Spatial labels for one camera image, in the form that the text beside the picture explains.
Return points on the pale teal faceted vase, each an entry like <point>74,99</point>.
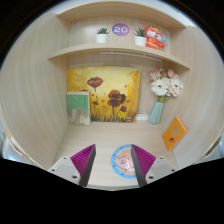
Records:
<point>156,114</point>

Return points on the pink and white flower bouquet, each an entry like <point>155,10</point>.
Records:
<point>165,86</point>

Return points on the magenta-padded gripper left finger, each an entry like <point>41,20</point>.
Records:
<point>81,161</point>

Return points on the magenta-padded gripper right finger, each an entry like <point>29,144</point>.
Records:
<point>146,161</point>

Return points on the round blue-rimmed cartoon mouse pad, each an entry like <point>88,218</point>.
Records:
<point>118,151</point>

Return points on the white power adapter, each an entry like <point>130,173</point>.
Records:
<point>142,117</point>

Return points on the yellow poppy flower painting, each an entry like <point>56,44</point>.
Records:
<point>106,93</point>

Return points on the orange book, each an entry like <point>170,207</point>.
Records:
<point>175,133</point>

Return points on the pink computer mouse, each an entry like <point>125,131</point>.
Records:
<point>130,165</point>

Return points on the green and beige book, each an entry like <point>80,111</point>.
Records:
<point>78,108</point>

